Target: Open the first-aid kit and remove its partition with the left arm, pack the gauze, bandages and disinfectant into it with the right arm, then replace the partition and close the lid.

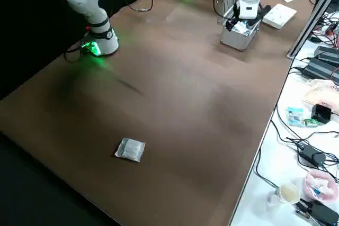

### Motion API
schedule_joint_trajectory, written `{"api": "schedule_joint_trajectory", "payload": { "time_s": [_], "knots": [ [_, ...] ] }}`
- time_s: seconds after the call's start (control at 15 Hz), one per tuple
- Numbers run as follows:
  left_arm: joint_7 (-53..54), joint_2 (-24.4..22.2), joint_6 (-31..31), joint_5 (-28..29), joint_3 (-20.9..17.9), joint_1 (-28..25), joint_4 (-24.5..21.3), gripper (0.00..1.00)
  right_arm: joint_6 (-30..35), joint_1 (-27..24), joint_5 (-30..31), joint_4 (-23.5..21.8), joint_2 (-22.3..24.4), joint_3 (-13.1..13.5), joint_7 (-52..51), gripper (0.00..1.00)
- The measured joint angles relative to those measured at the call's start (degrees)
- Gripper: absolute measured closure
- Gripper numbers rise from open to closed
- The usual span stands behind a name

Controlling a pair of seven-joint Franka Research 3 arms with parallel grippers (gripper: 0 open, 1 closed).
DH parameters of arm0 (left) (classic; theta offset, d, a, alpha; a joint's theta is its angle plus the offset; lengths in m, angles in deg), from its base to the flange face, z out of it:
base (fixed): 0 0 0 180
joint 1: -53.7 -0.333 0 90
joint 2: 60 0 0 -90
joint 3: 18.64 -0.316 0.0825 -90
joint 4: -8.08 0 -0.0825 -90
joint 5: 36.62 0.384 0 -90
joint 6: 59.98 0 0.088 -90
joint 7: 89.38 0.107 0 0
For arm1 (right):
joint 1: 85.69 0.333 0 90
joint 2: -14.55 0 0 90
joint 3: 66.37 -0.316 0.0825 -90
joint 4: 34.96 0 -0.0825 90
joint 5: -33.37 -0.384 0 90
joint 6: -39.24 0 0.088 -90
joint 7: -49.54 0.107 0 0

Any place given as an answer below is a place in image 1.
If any aluminium first-aid case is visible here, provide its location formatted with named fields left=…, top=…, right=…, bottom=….
left=217, top=0, right=262, bottom=51

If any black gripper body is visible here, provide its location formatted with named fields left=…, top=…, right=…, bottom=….
left=227, top=5, right=272, bottom=31

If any black power adapter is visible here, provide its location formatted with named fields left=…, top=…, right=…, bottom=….
left=298, top=145, right=327, bottom=169

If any flat black device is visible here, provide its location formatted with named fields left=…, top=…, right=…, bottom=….
left=309, top=200, right=339, bottom=226

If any beige plastic bag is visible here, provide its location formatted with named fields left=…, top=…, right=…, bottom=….
left=301, top=78, right=339, bottom=117

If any black arm base cable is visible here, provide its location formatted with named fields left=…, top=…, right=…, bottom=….
left=63, top=43, right=90, bottom=63

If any pink bowl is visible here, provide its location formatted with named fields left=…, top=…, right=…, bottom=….
left=304, top=170, right=338, bottom=203

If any teal printed packet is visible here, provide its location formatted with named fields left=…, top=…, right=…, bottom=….
left=285, top=106, right=305, bottom=128

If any paper cup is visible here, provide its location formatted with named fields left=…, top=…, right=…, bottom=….
left=277, top=183, right=302, bottom=205

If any small black box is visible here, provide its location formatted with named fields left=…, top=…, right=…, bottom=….
left=310, top=103, right=332, bottom=125

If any black power supply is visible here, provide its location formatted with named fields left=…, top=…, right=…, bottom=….
left=314, top=45, right=339, bottom=64
left=302, top=58, right=339, bottom=82

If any white partition tray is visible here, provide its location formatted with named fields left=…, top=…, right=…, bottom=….
left=261, top=3, right=298, bottom=30

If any aluminium frame post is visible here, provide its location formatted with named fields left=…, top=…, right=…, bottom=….
left=287, top=0, right=339, bottom=59

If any silver gauze packet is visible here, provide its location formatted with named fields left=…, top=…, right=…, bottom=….
left=114, top=137, right=146, bottom=162

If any clear plastic cup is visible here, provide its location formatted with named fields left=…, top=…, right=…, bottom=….
left=266, top=190, right=282, bottom=209

